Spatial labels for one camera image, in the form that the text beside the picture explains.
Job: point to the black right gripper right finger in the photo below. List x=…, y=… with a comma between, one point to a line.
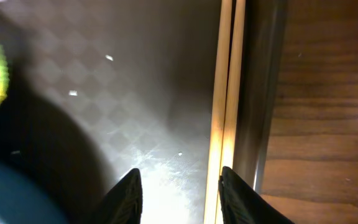
x=240, y=204

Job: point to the dark blue plate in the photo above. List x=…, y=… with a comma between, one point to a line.
x=23, y=202

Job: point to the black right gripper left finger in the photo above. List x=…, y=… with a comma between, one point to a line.
x=123, y=203

